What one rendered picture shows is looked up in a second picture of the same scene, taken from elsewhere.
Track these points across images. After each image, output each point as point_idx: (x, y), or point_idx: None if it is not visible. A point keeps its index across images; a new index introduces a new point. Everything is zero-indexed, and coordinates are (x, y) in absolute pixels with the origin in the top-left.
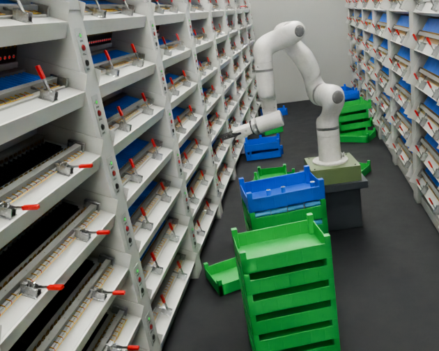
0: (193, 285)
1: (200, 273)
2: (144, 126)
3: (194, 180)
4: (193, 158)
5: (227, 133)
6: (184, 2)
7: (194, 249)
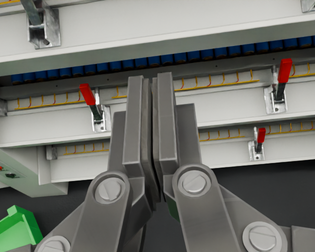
0: (8, 195)
1: (50, 196)
2: None
3: (249, 62)
4: (198, 0)
5: (127, 168)
6: None
7: (5, 178)
